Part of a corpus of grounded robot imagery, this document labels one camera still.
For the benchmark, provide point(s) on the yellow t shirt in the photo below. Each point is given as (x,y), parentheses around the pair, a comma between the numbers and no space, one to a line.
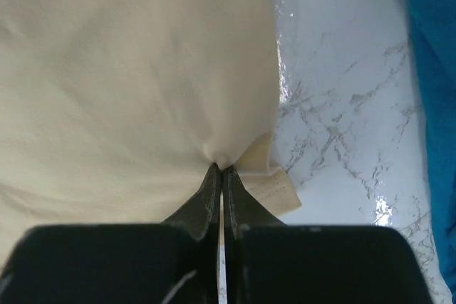
(113,110)

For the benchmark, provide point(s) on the blue t shirt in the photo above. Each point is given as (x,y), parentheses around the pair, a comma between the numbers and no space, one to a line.
(432,28)

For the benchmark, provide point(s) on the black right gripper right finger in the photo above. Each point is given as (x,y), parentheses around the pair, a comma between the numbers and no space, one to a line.
(240,207)

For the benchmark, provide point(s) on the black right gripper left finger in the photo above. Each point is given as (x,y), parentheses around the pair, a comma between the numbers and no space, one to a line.
(200,214)

